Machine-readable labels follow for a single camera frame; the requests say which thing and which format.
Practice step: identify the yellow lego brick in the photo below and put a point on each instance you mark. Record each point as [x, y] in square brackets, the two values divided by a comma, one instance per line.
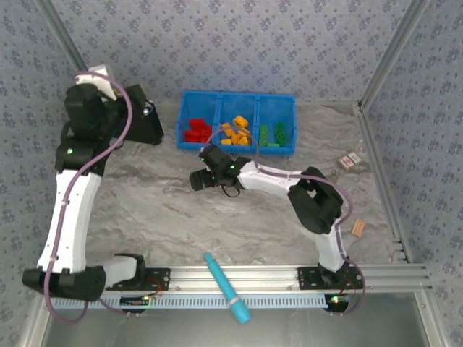
[245, 140]
[225, 141]

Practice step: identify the orange lego brick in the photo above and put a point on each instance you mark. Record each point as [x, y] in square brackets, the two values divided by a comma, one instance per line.
[226, 127]
[235, 138]

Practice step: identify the red curved lego brick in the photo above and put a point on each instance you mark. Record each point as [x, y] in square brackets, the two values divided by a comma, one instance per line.
[207, 130]

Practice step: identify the yellow round lego piece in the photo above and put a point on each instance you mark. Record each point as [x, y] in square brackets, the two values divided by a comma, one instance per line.
[239, 121]

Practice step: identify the blue three-compartment bin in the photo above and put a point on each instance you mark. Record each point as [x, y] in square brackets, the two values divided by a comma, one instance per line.
[202, 105]

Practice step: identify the small green lego brick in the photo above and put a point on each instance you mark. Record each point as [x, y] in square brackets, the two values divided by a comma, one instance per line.
[282, 138]

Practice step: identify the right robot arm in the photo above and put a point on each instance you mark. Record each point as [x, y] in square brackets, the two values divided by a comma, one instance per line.
[267, 180]

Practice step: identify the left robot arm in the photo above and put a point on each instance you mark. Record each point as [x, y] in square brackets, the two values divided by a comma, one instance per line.
[72, 217]

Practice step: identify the black briefcase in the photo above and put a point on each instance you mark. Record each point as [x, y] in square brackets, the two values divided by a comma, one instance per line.
[146, 128]

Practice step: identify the teal pen tool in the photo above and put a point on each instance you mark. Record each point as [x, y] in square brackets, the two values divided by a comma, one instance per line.
[221, 282]

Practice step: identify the small red white box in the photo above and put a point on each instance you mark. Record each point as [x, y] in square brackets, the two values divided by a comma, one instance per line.
[350, 160]

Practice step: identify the small wooden block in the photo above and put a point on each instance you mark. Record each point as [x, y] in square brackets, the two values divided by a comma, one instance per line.
[358, 227]

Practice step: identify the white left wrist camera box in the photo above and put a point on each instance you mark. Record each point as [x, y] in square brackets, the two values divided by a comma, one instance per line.
[103, 81]

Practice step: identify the aluminium corner post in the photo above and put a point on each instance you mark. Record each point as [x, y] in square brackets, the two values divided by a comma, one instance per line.
[401, 39]
[59, 32]

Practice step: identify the aluminium mounting rail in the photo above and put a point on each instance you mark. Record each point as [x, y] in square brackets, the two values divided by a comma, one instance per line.
[253, 278]

